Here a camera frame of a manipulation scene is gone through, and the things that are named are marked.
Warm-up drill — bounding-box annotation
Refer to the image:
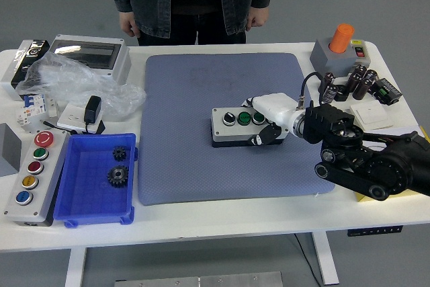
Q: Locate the person's right hand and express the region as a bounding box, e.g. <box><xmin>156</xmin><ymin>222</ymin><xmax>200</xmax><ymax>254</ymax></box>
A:
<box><xmin>120</xmin><ymin>11</ymin><xmax>141</xmax><ymax>38</ymax></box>

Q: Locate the person's left hand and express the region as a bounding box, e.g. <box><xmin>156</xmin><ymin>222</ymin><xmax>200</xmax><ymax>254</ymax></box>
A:
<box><xmin>246</xmin><ymin>9</ymin><xmax>271</xmax><ymax>32</ymax></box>

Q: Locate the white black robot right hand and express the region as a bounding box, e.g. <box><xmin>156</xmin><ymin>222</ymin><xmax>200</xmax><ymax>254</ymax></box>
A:
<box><xmin>241</xmin><ymin>93</ymin><xmax>300</xmax><ymax>147</ymax></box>

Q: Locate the grey four-button control box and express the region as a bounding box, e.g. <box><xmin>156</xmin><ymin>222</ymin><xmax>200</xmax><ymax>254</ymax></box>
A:
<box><xmin>210</xmin><ymin>107</ymin><xmax>290</xmax><ymax>149</ymax></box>

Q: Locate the grey five-button control box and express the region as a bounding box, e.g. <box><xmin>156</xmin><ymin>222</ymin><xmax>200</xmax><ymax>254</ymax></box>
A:
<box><xmin>3</xmin><ymin>128</ymin><xmax>70</xmax><ymax>227</ymax></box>

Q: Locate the grey distribution box clear lid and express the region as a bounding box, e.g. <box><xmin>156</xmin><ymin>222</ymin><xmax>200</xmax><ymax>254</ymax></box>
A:
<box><xmin>43</xmin><ymin>34</ymin><xmax>132</xmax><ymax>85</ymax></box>

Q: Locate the grey block base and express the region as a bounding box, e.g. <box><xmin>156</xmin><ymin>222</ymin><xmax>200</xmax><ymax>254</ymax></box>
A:
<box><xmin>309</xmin><ymin>38</ymin><xmax>359</xmax><ymax>78</ymax></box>

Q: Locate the clear plastic bag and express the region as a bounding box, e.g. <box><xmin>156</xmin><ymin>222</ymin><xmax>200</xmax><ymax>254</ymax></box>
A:
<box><xmin>15</xmin><ymin>54</ymin><xmax>147</xmax><ymax>118</ymax></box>

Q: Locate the orange cylinder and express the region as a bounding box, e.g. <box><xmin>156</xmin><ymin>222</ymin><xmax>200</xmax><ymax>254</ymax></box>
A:
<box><xmin>328</xmin><ymin>23</ymin><xmax>355</xmax><ymax>54</ymax></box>

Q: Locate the black power adapter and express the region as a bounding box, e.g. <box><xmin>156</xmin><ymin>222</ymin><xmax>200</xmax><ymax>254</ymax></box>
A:
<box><xmin>83</xmin><ymin>95</ymin><xmax>102</xmax><ymax>126</ymax></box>

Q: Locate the grey-blue mat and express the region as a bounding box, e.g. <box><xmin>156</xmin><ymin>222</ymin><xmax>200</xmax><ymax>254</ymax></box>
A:
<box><xmin>136</xmin><ymin>52</ymin><xmax>336</xmax><ymax>206</ymax></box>

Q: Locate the black green terminal module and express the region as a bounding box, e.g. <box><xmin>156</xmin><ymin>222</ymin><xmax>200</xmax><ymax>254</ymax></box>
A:
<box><xmin>371</xmin><ymin>77</ymin><xmax>403</xmax><ymax>106</ymax></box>

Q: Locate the white box glossy black panel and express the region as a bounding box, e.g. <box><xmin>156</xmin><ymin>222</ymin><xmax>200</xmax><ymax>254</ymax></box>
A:
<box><xmin>0</xmin><ymin>39</ymin><xmax>50</xmax><ymax>101</ymax></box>

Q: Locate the white blue circuit breaker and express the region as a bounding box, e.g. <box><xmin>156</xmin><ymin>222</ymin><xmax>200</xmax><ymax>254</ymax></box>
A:
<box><xmin>15</xmin><ymin>93</ymin><xmax>60</xmax><ymax>133</ymax></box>

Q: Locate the white yellow carton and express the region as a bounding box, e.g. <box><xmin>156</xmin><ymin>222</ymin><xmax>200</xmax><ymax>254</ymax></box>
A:
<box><xmin>354</xmin><ymin>124</ymin><xmax>430</xmax><ymax>203</ymax></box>

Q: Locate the small black gear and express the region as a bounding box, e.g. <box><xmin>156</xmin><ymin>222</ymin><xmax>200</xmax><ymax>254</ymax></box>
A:
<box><xmin>112</xmin><ymin>146</ymin><xmax>128</xmax><ymax>162</ymax></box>

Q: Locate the large black gear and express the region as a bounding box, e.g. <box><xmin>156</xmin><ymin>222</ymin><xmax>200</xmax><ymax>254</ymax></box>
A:
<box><xmin>106</xmin><ymin>165</ymin><xmax>130</xmax><ymax>187</ymax></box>

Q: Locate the white table leg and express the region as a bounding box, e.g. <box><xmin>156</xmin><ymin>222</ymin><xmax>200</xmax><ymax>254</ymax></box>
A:
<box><xmin>64</xmin><ymin>247</ymin><xmax>87</xmax><ymax>287</ymax></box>
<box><xmin>310</xmin><ymin>231</ymin><xmax>340</xmax><ymax>285</ymax></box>

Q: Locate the black table control panel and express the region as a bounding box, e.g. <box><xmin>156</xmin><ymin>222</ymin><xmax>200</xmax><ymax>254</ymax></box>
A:
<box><xmin>347</xmin><ymin>224</ymin><xmax>403</xmax><ymax>237</ymax></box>

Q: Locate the grey metal box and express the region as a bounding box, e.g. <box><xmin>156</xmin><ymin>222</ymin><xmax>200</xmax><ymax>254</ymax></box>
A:
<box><xmin>0</xmin><ymin>122</ymin><xmax>23</xmax><ymax>177</ymax></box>

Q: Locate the blue plastic bin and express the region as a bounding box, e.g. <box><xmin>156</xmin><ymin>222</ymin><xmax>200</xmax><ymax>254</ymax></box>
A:
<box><xmin>52</xmin><ymin>132</ymin><xmax>139</xmax><ymax>229</ymax></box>

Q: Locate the grey metal floor plate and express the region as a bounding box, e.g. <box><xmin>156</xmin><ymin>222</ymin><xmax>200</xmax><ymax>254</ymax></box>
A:
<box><xmin>114</xmin><ymin>271</ymin><xmax>284</xmax><ymax>287</ymax></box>

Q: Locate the cream wall switch plate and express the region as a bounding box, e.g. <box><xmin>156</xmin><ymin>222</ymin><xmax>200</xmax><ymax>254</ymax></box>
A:
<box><xmin>349</xmin><ymin>102</ymin><xmax>394</xmax><ymax>130</ymax></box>

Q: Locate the white red-black switch box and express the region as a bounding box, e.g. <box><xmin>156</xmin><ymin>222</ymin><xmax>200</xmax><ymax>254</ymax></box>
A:
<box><xmin>349</xmin><ymin>38</ymin><xmax>372</xmax><ymax>68</ymax></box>

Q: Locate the white wall socket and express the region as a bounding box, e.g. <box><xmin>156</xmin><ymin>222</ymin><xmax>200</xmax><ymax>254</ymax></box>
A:
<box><xmin>56</xmin><ymin>103</ymin><xmax>105</xmax><ymax>133</ymax></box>

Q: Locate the black adapter cord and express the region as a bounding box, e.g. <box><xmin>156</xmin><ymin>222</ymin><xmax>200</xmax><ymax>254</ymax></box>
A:
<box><xmin>40</xmin><ymin>118</ymin><xmax>105</xmax><ymax>135</ymax></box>

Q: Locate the black cable under table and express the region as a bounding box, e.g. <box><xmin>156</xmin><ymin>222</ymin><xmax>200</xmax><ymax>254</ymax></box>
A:
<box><xmin>294</xmin><ymin>233</ymin><xmax>320</xmax><ymax>287</ymax></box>

